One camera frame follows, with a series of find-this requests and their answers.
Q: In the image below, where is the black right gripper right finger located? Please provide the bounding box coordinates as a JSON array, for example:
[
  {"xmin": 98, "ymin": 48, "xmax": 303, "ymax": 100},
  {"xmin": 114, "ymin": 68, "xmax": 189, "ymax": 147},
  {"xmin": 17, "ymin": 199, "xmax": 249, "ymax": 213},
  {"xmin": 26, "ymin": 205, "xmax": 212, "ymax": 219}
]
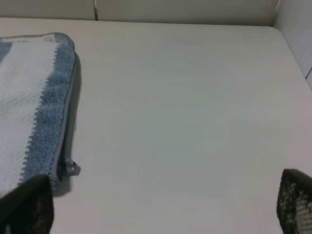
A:
[{"xmin": 276, "ymin": 169, "xmax": 312, "ymax": 234}]

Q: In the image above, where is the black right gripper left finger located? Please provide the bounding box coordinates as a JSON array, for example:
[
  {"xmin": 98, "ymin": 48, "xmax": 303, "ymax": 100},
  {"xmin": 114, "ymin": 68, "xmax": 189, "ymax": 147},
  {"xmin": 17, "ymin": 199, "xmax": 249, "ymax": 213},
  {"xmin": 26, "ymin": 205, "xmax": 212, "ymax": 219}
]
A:
[{"xmin": 0, "ymin": 175, "xmax": 54, "ymax": 234}]

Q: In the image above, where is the blue white striped towel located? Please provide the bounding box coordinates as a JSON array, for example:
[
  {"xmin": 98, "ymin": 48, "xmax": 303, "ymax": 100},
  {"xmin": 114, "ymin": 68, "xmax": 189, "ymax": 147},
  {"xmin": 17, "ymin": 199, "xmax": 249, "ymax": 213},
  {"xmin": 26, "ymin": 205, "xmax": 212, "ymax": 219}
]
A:
[{"xmin": 0, "ymin": 33, "xmax": 80, "ymax": 195}]

